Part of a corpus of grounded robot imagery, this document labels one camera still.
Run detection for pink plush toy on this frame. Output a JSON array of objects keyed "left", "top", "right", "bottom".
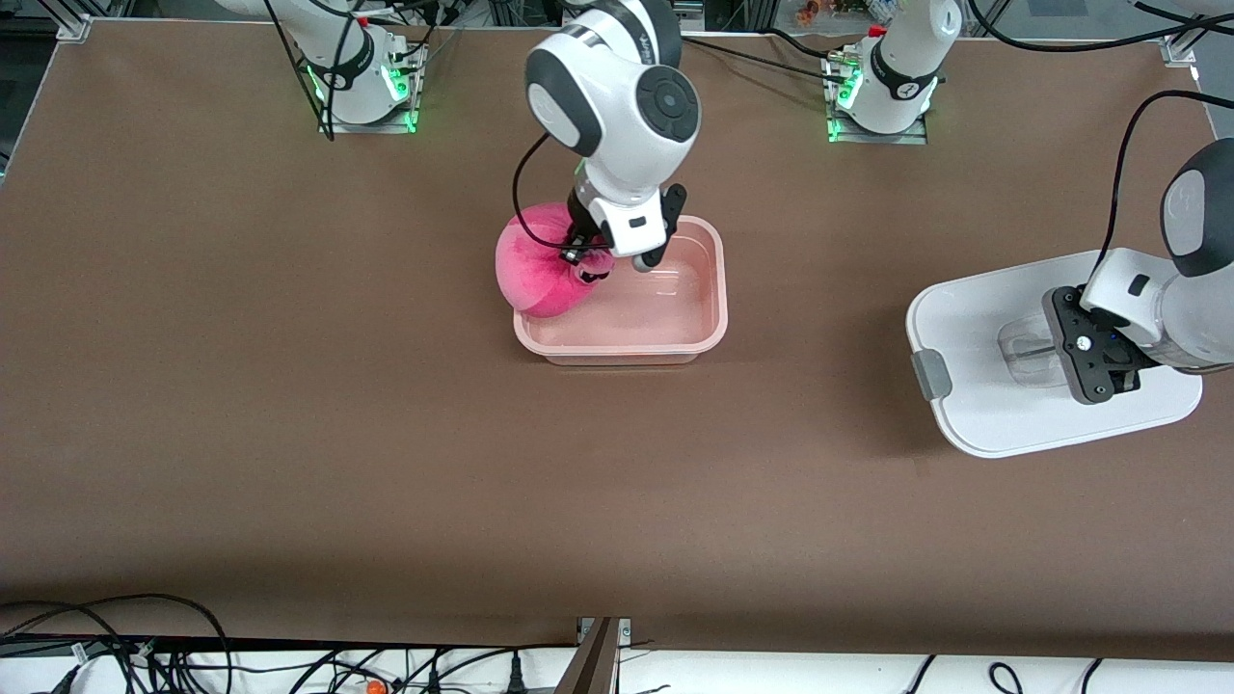
[{"left": 495, "top": 202, "right": 620, "bottom": 320}]

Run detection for white lid with grey clips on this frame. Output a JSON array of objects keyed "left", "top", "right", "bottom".
[{"left": 904, "top": 249, "right": 1205, "bottom": 460}]

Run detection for translucent pink plastic box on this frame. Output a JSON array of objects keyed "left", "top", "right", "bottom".
[{"left": 513, "top": 214, "right": 730, "bottom": 366}]

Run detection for small colourful figures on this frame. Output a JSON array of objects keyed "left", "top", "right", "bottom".
[{"left": 795, "top": 0, "right": 898, "bottom": 25}]

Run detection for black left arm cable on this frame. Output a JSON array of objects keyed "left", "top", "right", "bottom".
[{"left": 967, "top": 0, "right": 1234, "bottom": 292}]

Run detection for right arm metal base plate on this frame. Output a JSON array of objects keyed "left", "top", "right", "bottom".
[{"left": 318, "top": 43, "right": 423, "bottom": 136}]

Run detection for long black cable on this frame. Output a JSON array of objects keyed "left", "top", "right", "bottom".
[{"left": 680, "top": 34, "right": 849, "bottom": 86}]

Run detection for short black cable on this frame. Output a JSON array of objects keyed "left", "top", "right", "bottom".
[{"left": 762, "top": 27, "right": 859, "bottom": 61}]

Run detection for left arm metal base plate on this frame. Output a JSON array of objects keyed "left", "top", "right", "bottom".
[{"left": 824, "top": 48, "right": 929, "bottom": 146}]

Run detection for aluminium profile with bracket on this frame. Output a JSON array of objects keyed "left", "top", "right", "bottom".
[{"left": 1162, "top": 0, "right": 1234, "bottom": 68}]

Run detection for aluminium profile post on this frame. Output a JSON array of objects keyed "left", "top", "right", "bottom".
[{"left": 554, "top": 617, "right": 632, "bottom": 694}]

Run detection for large looping black cable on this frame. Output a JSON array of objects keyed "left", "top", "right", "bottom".
[{"left": 0, "top": 593, "right": 234, "bottom": 694}]

